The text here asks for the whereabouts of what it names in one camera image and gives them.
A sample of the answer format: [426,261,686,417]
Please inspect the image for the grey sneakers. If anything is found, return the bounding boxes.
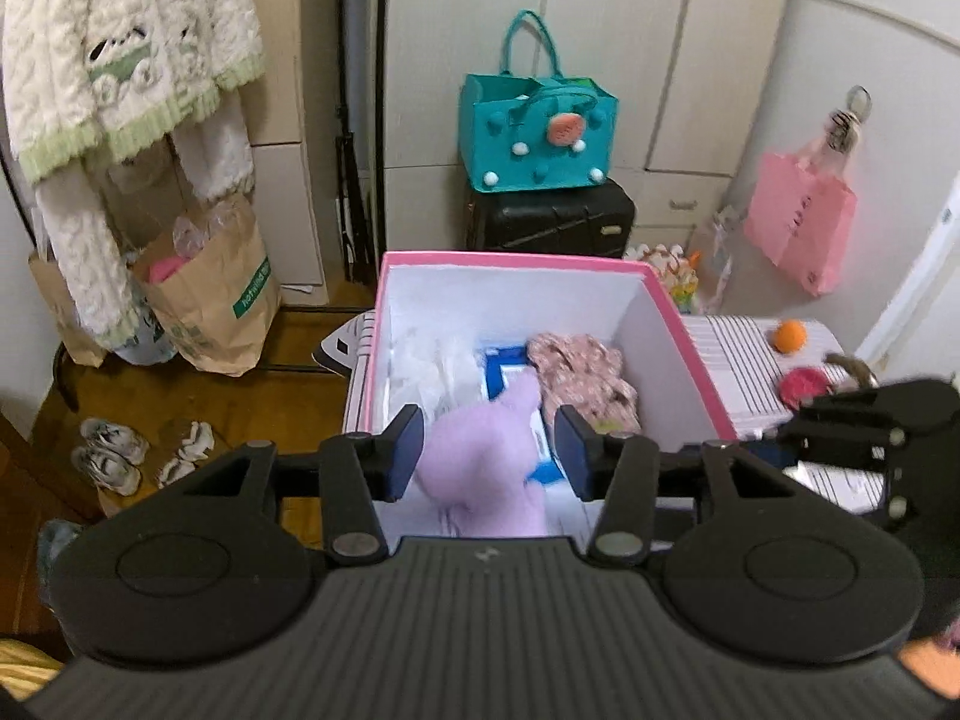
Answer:
[70,418,149,497]

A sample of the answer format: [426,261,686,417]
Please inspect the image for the cream knit cardigan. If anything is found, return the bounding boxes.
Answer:
[2,0,265,351]

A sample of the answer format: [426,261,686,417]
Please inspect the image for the orange egg sponge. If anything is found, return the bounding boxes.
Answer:
[771,319,807,356]

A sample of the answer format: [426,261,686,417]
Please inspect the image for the striped tablecloth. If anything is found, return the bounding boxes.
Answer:
[314,312,882,514]

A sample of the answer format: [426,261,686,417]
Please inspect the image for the white door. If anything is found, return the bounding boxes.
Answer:
[857,179,960,383]

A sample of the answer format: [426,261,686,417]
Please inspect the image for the pink storage box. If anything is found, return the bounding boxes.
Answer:
[341,250,739,542]

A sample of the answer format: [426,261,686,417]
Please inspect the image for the black clothes rack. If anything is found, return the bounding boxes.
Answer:
[335,0,376,284]

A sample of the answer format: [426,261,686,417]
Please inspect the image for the white brown plush dog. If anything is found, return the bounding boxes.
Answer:
[823,353,878,392]

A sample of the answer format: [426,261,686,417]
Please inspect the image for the white mesh bath pouf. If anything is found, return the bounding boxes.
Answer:
[387,332,487,426]

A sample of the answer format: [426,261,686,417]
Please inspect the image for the brown slippers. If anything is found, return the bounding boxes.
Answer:
[155,419,218,489]

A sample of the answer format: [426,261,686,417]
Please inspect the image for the pink tote bag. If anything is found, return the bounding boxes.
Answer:
[743,137,857,298]

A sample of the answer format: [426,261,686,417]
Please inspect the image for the purple plush toy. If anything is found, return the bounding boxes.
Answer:
[416,400,548,538]

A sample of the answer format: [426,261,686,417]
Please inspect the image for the metal wall hook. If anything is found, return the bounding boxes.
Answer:
[846,85,872,124]

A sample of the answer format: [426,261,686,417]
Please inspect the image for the black suitcase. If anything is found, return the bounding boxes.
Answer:
[466,181,636,259]

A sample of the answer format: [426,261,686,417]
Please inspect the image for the teal felt handbag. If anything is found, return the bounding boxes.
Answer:
[457,10,619,193]

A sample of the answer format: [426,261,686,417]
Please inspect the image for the blue wet wipes pack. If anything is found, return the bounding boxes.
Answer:
[483,346,565,486]

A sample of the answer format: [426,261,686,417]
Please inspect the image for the beige wooden wardrobe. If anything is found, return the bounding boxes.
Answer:
[373,0,786,250]

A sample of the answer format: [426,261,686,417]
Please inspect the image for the pink fluffy pompom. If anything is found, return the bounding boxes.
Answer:
[778,367,832,411]

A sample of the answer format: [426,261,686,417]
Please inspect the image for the pink floral scrunchie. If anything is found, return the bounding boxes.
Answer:
[527,333,641,434]

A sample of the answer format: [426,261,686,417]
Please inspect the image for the brown paper bag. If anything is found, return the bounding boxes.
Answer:
[132,195,280,377]

